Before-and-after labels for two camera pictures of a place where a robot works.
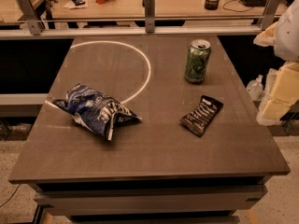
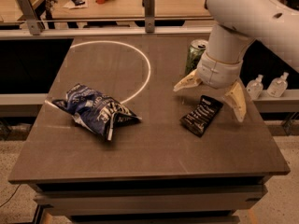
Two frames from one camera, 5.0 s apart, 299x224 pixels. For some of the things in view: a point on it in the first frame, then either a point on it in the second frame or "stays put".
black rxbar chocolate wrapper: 197,120 stays put
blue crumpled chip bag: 94,109 stays put
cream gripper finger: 281,91 -> 236,97
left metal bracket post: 35,24 stays put
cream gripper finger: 266,37 -> 190,81
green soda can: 197,57 stays put
